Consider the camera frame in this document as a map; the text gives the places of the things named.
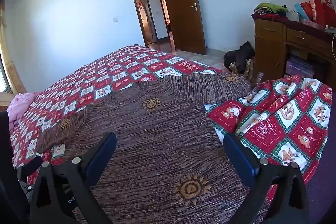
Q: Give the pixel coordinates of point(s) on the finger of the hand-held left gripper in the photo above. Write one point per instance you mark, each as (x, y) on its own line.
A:
(29, 166)

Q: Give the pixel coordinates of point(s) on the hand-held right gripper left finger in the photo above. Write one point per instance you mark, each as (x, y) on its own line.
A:
(103, 150)

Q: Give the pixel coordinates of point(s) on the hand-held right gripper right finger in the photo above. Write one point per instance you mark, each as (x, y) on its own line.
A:
(241, 158)

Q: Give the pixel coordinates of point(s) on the brown knit sweater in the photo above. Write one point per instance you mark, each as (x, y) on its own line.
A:
(157, 134)

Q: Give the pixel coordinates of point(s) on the pink pillow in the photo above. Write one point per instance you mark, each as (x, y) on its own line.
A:
(19, 108)

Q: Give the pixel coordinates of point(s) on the red checked printed bedsheet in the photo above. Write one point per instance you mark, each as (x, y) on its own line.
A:
(86, 82)

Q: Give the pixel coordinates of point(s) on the wooden headboard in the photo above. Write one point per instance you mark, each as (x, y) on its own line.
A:
(5, 99)

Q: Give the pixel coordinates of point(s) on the window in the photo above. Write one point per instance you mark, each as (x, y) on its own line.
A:
(3, 79)

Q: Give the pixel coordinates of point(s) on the black bag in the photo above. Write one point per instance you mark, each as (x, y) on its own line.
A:
(231, 57)

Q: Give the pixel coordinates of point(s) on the purple box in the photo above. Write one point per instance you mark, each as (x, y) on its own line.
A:
(299, 66)

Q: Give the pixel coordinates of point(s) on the wooden desk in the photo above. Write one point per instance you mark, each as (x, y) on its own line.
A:
(270, 50)

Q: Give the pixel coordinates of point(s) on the brown wooden door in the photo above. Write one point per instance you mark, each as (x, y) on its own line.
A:
(183, 27)

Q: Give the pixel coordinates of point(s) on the dark red folded cloth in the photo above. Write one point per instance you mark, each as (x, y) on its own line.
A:
(267, 16)

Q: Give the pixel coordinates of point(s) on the small red hanging ornament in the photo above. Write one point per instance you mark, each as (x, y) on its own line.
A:
(140, 5)

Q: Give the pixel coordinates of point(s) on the green folded cloth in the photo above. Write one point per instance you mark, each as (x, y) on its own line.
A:
(271, 7)

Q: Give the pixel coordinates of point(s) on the blue paper bag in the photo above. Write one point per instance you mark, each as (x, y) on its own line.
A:
(299, 12)

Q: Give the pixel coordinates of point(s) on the white wall switch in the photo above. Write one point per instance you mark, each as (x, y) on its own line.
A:
(115, 19)

